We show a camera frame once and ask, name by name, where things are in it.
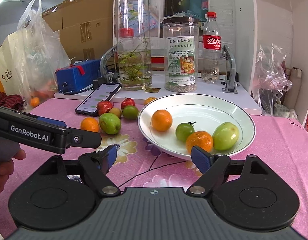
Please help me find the orange tangerine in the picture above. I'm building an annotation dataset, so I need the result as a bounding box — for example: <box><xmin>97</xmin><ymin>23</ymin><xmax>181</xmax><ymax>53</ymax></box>
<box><xmin>80</xmin><ymin>117</ymin><xmax>100</xmax><ymax>133</ymax></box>
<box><xmin>144</xmin><ymin>97</ymin><xmax>156</xmax><ymax>106</ymax></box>
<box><xmin>151</xmin><ymin>109</ymin><xmax>173</xmax><ymax>132</ymax></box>
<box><xmin>185</xmin><ymin>131</ymin><xmax>214</xmax><ymax>154</ymax></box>

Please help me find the large green jujube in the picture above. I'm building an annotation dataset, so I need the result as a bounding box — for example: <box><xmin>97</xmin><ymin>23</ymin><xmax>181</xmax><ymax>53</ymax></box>
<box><xmin>213</xmin><ymin>122</ymin><xmax>239</xmax><ymax>151</ymax></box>
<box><xmin>99</xmin><ymin>113</ymin><xmax>121</xmax><ymax>135</ymax></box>

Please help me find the small yellow-brown longan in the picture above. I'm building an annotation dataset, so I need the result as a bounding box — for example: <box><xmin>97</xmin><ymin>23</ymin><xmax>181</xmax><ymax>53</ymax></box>
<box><xmin>109</xmin><ymin>107</ymin><xmax>122</xmax><ymax>119</ymax></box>

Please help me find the small green tomato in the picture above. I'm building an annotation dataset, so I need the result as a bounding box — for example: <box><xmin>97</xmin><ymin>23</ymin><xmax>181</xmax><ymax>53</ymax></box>
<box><xmin>175</xmin><ymin>122</ymin><xmax>195</xmax><ymax>142</ymax></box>

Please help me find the round green fruit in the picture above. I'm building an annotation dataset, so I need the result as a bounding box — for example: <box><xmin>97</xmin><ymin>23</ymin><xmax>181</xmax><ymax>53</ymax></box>
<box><xmin>122</xmin><ymin>105</ymin><xmax>139</xmax><ymax>120</ymax></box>

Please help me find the small red apple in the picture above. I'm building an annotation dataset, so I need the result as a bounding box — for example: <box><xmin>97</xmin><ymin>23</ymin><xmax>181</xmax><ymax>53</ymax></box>
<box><xmin>121</xmin><ymin>98</ymin><xmax>136</xmax><ymax>110</ymax></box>

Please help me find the person's left hand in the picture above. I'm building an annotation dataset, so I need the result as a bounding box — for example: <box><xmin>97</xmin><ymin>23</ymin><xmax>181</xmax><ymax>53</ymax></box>
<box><xmin>0</xmin><ymin>149</ymin><xmax>26</xmax><ymax>193</ymax></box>

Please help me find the red striped cloth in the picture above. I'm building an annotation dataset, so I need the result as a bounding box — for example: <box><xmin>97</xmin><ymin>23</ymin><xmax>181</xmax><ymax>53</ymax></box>
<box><xmin>0</xmin><ymin>92</ymin><xmax>25</xmax><ymax>111</ymax></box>

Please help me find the black smartphone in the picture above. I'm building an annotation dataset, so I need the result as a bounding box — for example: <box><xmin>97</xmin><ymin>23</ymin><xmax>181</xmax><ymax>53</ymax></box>
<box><xmin>75</xmin><ymin>83</ymin><xmax>122</xmax><ymax>117</ymax></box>

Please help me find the large green jujube in plate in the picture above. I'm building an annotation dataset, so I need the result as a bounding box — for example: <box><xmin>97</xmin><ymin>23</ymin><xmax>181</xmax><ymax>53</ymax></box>
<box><xmin>213</xmin><ymin>122</ymin><xmax>239</xmax><ymax>151</ymax></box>

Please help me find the blue tool box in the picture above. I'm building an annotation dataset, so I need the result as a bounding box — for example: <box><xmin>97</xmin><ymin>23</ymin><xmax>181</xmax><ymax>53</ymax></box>
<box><xmin>55</xmin><ymin>60</ymin><xmax>101</xmax><ymax>93</ymax></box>

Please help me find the black power adapter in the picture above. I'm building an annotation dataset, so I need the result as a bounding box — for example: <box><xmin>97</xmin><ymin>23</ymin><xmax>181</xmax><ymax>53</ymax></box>
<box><xmin>92</xmin><ymin>72</ymin><xmax>119</xmax><ymax>90</ymax></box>

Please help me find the white ceramic plate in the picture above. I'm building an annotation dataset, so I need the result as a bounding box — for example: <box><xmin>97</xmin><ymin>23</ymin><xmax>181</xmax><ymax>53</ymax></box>
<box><xmin>138</xmin><ymin>94</ymin><xmax>256</xmax><ymax>160</ymax></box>

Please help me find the white shopping bag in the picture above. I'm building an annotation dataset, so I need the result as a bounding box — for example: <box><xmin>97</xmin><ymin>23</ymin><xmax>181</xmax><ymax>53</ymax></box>
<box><xmin>0</xmin><ymin>30</ymin><xmax>29</xmax><ymax>99</ymax></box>

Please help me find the orange tangerine in plate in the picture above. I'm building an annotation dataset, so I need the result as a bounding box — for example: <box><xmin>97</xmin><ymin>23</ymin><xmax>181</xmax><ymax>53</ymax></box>
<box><xmin>151</xmin><ymin>109</ymin><xmax>173</xmax><ymax>132</ymax></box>

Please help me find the clear plastic bag with fruit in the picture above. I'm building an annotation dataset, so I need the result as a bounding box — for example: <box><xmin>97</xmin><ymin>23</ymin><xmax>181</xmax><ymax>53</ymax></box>
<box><xmin>14</xmin><ymin>0</ymin><xmax>70</xmax><ymax>108</ymax></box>

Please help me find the pink floral tablecloth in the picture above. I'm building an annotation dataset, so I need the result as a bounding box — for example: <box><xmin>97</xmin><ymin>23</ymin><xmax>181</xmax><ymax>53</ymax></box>
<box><xmin>0</xmin><ymin>97</ymin><xmax>308</xmax><ymax>240</ymax></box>

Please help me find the white raised shelf board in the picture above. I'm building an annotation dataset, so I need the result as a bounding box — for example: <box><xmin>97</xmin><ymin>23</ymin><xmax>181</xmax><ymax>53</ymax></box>
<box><xmin>53</xmin><ymin>73</ymin><xmax>262</xmax><ymax>116</ymax></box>

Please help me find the small gold card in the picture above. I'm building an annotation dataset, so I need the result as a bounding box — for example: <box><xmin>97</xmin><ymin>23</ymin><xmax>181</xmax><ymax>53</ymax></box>
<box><xmin>145</xmin><ymin>87</ymin><xmax>161</xmax><ymax>94</ymax></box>

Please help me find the small bottle red cap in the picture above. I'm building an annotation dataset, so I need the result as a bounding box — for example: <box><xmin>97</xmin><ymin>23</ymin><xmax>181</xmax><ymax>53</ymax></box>
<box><xmin>117</xmin><ymin>28</ymin><xmax>134</xmax><ymax>82</ymax></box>

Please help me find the cardboard box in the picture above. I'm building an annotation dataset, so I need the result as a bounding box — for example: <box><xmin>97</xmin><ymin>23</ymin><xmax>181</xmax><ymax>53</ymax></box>
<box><xmin>42</xmin><ymin>0</ymin><xmax>113</xmax><ymax>60</ymax></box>

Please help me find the crumpled plastic bag right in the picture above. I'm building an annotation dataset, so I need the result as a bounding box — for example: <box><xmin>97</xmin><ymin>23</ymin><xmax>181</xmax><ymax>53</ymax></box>
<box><xmin>251</xmin><ymin>44</ymin><xmax>293</xmax><ymax>116</ymax></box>

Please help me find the cola bottle red cap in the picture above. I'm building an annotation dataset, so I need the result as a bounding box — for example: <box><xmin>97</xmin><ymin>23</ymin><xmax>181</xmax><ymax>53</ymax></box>
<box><xmin>201</xmin><ymin>11</ymin><xmax>222</xmax><ymax>83</ymax></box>

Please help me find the clear jar with label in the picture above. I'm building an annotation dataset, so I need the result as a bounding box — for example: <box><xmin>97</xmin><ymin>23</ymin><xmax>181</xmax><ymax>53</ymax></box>
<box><xmin>163</xmin><ymin>16</ymin><xmax>199</xmax><ymax>93</ymax></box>

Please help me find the tall glass vase with plants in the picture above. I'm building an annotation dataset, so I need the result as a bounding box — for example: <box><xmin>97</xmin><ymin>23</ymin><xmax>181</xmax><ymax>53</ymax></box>
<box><xmin>115</xmin><ymin>0</ymin><xmax>152</xmax><ymax>90</ymax></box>

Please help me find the white bookshelf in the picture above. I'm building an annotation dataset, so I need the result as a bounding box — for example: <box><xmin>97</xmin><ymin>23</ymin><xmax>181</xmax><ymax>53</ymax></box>
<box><xmin>232</xmin><ymin>0</ymin><xmax>308</xmax><ymax>126</ymax></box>

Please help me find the grey bracket right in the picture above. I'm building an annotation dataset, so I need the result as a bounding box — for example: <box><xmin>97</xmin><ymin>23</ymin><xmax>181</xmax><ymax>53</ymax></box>
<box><xmin>221</xmin><ymin>45</ymin><xmax>238</xmax><ymax>94</ymax></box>

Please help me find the grey bracket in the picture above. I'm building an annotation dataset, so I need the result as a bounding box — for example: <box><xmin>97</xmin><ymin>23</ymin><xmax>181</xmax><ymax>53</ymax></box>
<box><xmin>221</xmin><ymin>45</ymin><xmax>238</xmax><ymax>94</ymax></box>
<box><xmin>100</xmin><ymin>46</ymin><xmax>119</xmax><ymax>76</ymax></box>

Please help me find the grey bracket left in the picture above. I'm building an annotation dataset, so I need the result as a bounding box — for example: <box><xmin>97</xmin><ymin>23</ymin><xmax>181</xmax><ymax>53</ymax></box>
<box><xmin>100</xmin><ymin>46</ymin><xmax>119</xmax><ymax>76</ymax></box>

